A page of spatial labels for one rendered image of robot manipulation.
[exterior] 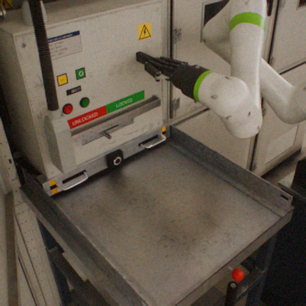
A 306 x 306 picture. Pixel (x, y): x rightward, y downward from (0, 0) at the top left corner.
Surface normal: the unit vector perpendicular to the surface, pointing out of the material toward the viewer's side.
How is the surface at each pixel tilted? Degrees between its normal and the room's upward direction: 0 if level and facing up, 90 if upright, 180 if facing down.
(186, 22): 90
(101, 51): 90
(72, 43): 90
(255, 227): 0
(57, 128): 61
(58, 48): 90
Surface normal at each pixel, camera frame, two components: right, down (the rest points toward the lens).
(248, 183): -0.76, 0.40
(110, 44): 0.65, 0.44
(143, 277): -0.01, -0.81
